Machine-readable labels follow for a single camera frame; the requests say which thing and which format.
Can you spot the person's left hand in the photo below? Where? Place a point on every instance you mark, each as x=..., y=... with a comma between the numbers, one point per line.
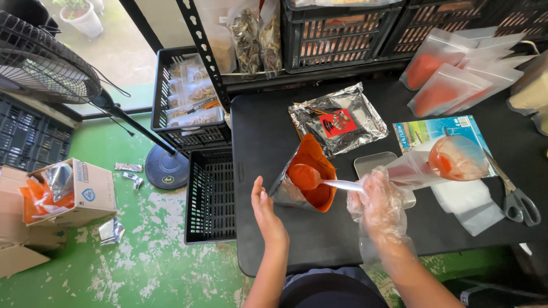
x=267, y=218

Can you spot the person's right hand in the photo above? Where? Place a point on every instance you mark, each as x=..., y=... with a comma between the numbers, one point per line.
x=383, y=205

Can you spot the person's right fingers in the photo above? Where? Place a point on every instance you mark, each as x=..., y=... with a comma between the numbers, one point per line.
x=368, y=192

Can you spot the person's left fingers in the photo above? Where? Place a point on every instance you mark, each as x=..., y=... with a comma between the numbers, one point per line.
x=259, y=192

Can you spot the white plastic spoon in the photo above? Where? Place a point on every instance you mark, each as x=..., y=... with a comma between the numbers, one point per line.
x=308, y=176

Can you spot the foil bag of red powder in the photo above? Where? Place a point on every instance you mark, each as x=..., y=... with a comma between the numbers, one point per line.
x=314, y=156

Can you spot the silver weighing scale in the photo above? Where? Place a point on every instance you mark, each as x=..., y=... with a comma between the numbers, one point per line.
x=370, y=160

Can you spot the empty black plastic crate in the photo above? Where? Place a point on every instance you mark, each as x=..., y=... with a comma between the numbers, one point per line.
x=209, y=196

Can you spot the empty foil bag red label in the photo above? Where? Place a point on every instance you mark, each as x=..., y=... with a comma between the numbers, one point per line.
x=342, y=115

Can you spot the blue green cardboard package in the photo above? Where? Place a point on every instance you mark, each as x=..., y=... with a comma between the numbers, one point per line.
x=432, y=128

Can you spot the clear pouch smeared with powder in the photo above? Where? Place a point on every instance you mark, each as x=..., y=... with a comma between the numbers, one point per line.
x=456, y=158

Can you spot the stack of empty clear pouches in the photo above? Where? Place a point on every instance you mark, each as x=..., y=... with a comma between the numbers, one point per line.
x=466, y=203

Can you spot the orange black pen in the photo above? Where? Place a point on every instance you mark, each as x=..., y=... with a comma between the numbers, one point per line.
x=203, y=105

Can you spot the person's dark clothing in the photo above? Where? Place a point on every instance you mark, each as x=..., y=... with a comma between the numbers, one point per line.
x=329, y=288

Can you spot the black crate of clear packets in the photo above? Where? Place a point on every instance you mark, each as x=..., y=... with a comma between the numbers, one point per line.
x=188, y=98

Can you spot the clear pouch of red powder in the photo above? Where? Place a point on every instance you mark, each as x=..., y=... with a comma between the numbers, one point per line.
x=498, y=77
x=428, y=62
x=441, y=94

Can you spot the foil scrap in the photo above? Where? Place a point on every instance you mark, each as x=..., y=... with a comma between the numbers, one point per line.
x=111, y=231
x=128, y=167
x=135, y=180

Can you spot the clear bag of dried goods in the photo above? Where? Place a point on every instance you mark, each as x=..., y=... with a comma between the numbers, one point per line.
x=270, y=40
x=246, y=38

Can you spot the clear bag of pale goods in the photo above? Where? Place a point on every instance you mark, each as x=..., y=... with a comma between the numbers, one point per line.
x=222, y=42

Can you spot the black metal shelf rack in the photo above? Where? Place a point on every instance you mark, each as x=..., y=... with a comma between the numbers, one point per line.
x=205, y=47

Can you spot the black crate with orange goods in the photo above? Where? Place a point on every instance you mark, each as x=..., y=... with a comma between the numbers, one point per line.
x=334, y=36
x=428, y=23

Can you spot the cardboard box with orange bags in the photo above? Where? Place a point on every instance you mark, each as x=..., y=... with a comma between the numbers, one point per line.
x=92, y=192

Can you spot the clear pouch of beige powder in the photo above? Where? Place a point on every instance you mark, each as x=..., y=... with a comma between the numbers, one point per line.
x=533, y=92
x=541, y=122

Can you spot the stacked black crates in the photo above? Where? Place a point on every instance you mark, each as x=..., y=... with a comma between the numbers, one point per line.
x=30, y=137

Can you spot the plain open cardboard box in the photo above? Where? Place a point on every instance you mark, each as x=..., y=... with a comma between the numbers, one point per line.
x=21, y=252

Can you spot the white plant pot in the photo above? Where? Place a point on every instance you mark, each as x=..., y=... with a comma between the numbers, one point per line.
x=83, y=17

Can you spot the black standing fan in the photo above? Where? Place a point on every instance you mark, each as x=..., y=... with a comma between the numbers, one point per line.
x=43, y=64

